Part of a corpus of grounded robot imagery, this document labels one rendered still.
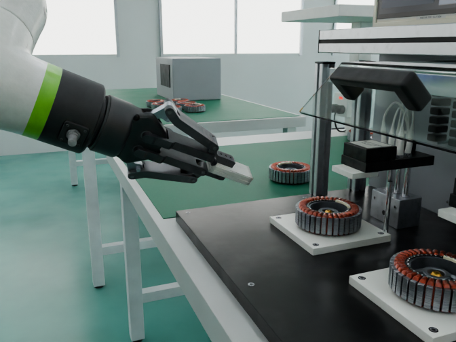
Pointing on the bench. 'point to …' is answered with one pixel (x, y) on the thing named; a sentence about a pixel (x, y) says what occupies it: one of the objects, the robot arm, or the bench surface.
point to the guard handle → (352, 78)
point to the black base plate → (305, 269)
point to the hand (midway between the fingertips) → (229, 169)
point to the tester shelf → (391, 40)
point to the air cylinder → (410, 212)
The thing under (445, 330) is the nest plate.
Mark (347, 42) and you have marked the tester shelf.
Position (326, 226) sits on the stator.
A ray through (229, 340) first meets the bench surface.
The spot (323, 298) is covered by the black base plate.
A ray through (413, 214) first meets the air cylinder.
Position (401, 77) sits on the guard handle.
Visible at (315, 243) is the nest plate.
